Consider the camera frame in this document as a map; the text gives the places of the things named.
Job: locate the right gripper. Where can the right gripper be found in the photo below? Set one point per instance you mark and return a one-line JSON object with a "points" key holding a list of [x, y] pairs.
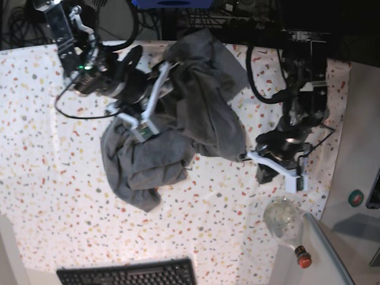
{"points": [[134, 87]]}

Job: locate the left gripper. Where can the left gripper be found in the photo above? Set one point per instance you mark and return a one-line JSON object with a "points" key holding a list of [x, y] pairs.
{"points": [[282, 147]]}

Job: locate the grey t-shirt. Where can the grey t-shirt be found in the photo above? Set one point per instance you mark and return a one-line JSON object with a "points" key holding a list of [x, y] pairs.
{"points": [[195, 118]]}

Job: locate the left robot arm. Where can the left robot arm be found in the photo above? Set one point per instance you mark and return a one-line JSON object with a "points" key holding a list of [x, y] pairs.
{"points": [[303, 65]]}

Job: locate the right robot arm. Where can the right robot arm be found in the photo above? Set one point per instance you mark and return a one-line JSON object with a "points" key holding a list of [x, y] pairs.
{"points": [[90, 66]]}

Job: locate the clear bottle with orange cap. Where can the clear bottle with orange cap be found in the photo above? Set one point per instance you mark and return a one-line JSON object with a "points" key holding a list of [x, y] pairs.
{"points": [[285, 223]]}

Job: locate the blue box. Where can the blue box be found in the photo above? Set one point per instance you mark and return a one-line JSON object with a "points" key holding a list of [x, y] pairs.
{"points": [[149, 4]]}

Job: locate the green tape roll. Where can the green tape roll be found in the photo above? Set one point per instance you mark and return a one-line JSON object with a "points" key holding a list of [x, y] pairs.
{"points": [[356, 198]]}

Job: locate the smartphone at right edge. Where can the smartphone at right edge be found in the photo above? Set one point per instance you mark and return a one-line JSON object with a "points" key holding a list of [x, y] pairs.
{"points": [[373, 202]]}

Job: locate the terrazzo pattern tablecloth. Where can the terrazzo pattern tablecloth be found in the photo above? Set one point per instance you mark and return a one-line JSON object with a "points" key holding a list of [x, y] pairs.
{"points": [[55, 192]]}

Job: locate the black keyboard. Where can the black keyboard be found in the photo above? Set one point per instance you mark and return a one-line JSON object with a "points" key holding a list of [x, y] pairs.
{"points": [[177, 271]]}

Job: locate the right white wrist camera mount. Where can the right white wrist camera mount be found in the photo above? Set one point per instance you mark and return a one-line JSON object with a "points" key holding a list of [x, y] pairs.
{"points": [[142, 124]]}

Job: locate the grey metal rail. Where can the grey metal rail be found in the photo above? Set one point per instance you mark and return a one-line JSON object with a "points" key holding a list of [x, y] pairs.
{"points": [[327, 268]]}

